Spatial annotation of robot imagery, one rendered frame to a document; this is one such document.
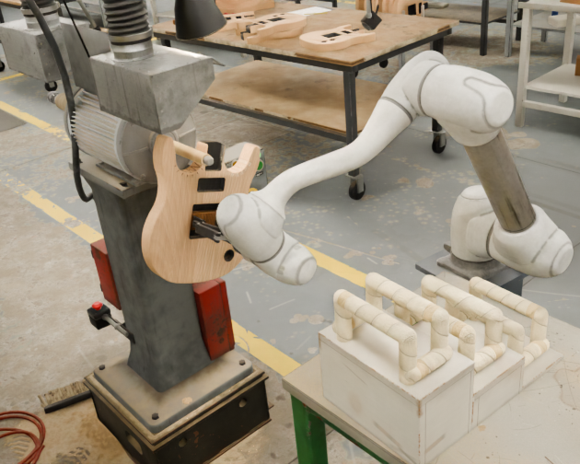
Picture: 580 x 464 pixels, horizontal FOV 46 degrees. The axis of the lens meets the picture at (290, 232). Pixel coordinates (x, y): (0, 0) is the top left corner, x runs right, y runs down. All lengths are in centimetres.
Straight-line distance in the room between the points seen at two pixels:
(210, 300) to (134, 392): 43
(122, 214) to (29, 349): 145
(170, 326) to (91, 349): 98
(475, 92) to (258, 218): 56
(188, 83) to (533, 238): 103
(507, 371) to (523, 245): 67
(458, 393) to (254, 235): 55
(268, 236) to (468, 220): 81
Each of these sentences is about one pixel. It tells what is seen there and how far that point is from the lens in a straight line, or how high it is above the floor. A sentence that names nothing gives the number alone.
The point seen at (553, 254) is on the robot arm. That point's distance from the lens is 206.
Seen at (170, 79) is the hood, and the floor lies 151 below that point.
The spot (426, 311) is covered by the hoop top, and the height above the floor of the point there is 120.
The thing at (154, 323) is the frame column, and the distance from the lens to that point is 241.
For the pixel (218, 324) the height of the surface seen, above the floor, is 45.
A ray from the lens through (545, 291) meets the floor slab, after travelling 352.
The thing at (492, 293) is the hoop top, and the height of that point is 104.
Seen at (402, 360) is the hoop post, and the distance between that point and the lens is 123.
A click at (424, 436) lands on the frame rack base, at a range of 130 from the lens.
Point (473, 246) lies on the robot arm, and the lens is 220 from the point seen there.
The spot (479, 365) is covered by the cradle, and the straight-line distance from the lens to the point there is 139.
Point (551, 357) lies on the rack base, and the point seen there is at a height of 94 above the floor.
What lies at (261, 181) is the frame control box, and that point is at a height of 101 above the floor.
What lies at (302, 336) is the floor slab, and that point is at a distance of 319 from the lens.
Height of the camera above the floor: 194
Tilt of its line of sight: 29 degrees down
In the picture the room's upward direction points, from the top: 6 degrees counter-clockwise
